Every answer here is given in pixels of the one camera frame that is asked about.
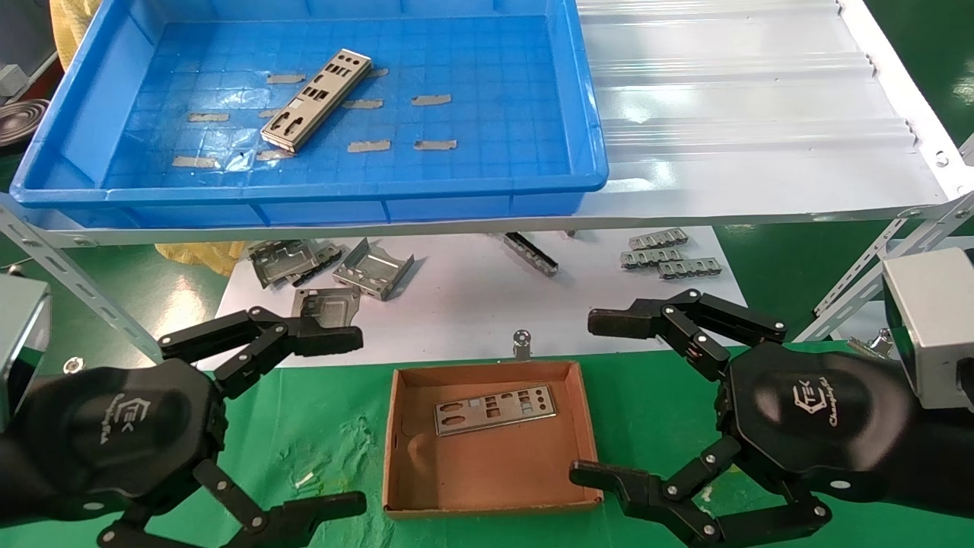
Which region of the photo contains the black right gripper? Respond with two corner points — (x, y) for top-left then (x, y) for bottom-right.
(569, 289), (914, 547)

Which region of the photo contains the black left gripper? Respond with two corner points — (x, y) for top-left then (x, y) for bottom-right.
(15, 307), (368, 548)

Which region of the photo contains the brown cardboard box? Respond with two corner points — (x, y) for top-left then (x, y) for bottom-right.
(382, 359), (604, 520)

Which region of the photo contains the blue plastic tray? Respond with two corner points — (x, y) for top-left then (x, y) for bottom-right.
(9, 0), (610, 229)

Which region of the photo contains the green table cloth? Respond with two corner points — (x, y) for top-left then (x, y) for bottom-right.
(0, 342), (974, 548)

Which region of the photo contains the square stamped metal plate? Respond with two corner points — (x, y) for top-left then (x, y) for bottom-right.
(293, 287), (361, 330)

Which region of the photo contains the small notched metal strip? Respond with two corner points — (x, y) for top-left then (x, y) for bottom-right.
(659, 259), (724, 279)
(629, 228), (689, 250)
(621, 247), (683, 269)

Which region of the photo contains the dark stamped metal part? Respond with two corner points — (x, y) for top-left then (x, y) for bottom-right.
(293, 244), (343, 287)

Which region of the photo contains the yellow plastic bag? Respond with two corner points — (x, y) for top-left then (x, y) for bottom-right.
(154, 241), (246, 276)

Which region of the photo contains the long narrow metal strip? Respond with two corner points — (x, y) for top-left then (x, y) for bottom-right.
(502, 232), (560, 276)

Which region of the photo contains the white paper sheet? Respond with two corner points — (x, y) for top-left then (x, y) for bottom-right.
(215, 226), (750, 371)

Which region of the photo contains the perforated steel angle brace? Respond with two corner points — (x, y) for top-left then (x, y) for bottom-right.
(791, 190), (974, 343)
(0, 194), (164, 360)

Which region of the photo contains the white metal shelf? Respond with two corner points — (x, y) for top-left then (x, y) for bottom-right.
(0, 0), (974, 248)

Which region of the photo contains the black ribbed disc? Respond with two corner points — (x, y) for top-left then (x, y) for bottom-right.
(0, 97), (50, 147)

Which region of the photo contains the yellow plastic sheet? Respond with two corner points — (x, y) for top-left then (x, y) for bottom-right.
(49, 0), (103, 71)

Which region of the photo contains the flat stamped metal bracket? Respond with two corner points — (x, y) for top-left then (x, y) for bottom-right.
(250, 240), (320, 288)

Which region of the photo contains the folded metal tray bracket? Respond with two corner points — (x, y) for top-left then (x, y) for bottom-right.
(333, 237), (415, 300)

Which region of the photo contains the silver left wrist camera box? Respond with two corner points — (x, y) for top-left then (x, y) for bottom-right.
(0, 274), (52, 427)

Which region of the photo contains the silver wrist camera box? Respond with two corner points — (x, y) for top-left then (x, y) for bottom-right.
(883, 247), (974, 412)
(0, 274), (52, 427)

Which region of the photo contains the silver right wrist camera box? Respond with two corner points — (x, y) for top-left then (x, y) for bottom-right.
(883, 247), (974, 412)

